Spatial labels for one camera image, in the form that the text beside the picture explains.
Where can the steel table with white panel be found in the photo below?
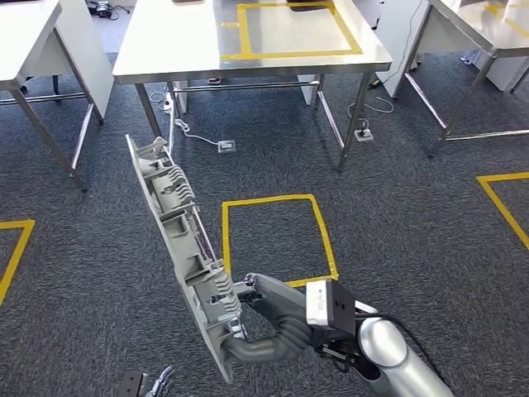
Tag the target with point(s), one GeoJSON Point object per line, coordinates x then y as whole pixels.
{"type": "Point", "coordinates": [25, 33]}

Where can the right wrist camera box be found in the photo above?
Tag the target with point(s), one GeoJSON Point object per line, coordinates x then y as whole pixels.
{"type": "Point", "coordinates": [330, 307]}

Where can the white cabinet panel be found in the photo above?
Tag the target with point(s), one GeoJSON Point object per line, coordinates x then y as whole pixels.
{"type": "Point", "coordinates": [396, 44]}

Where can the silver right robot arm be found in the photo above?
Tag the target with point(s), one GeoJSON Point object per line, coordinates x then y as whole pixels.
{"type": "Point", "coordinates": [384, 350]}

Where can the silver floor socket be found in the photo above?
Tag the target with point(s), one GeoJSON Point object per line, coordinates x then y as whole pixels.
{"type": "Point", "coordinates": [364, 135]}
{"type": "Point", "coordinates": [226, 146]}

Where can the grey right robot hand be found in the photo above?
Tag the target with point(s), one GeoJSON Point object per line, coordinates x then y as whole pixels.
{"type": "Point", "coordinates": [281, 298]}

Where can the silver wheel hubcap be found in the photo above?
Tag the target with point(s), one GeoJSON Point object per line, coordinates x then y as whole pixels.
{"type": "Point", "coordinates": [177, 235]}

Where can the white power strip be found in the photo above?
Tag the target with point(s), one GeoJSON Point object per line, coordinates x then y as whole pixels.
{"type": "Point", "coordinates": [167, 104]}

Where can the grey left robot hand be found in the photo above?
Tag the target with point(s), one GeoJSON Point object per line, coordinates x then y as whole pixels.
{"type": "Point", "coordinates": [159, 383]}

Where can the steel workbench table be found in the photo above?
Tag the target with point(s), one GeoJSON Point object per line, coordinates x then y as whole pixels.
{"type": "Point", "coordinates": [173, 38]}

